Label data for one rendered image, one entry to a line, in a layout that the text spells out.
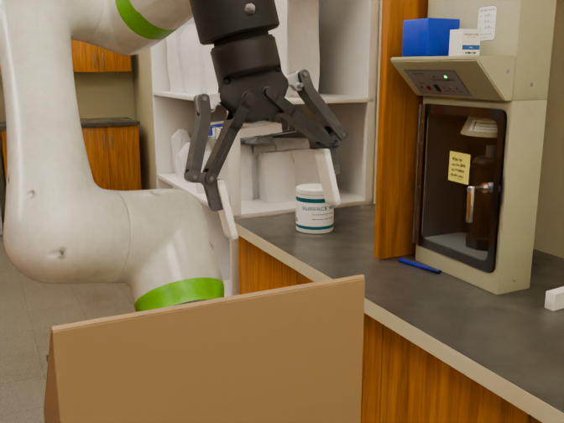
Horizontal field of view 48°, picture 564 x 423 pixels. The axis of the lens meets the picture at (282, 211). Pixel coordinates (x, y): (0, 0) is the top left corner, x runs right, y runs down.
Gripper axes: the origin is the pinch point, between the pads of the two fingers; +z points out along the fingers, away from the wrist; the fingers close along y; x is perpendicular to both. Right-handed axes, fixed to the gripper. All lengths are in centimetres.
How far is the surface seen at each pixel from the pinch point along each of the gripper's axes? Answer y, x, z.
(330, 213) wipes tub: -61, -118, 33
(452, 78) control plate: -71, -56, -5
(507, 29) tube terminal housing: -81, -47, -14
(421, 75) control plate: -70, -67, -7
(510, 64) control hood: -78, -44, -6
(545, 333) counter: -62, -28, 49
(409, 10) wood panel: -79, -79, -24
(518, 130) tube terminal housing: -79, -46, 9
